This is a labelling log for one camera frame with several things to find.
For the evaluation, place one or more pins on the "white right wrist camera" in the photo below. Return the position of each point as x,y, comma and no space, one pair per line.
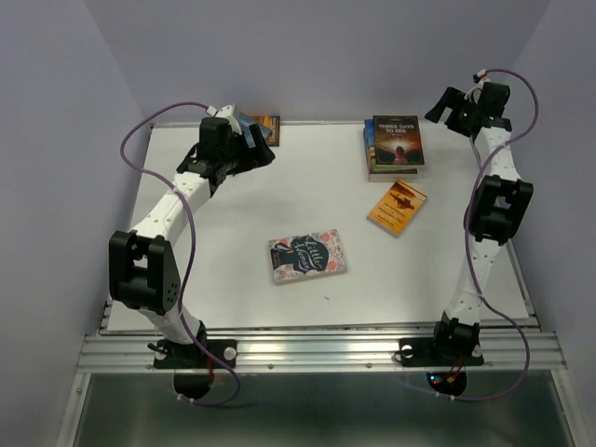
479,79

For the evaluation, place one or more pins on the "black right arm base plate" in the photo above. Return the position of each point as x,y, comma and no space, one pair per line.
446,371

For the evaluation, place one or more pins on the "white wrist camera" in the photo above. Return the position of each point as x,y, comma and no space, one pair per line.
228,112
479,79

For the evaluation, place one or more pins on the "Animal Farm blue book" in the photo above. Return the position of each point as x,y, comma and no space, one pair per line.
368,138

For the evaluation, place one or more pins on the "Three Days to See book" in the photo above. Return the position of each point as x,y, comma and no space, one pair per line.
397,141

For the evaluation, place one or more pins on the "Tale of Two Cities book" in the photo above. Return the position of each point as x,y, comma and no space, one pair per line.
375,166

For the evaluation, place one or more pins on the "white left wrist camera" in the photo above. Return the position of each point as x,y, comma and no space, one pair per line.
228,112

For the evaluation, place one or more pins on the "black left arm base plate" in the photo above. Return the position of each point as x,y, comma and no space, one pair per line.
193,370

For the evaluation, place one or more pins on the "aluminium front rail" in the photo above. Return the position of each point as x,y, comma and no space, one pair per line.
367,351

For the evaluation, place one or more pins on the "Little Women floral book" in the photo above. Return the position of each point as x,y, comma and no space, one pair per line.
307,256

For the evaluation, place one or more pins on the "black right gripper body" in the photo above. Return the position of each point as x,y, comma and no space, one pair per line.
463,110

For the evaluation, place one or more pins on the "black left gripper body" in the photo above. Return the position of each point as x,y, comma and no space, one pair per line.
237,157

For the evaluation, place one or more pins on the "Jane Eyre blue book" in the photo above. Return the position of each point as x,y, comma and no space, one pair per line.
390,176

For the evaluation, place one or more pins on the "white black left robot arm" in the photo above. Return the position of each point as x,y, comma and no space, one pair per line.
143,272

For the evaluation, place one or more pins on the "Huckleberry Finn orange book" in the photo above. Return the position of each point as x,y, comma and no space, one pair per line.
396,208

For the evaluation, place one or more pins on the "dark orange book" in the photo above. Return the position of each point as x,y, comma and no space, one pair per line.
269,126

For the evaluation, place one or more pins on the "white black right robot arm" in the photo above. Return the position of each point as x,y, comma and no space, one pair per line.
498,202

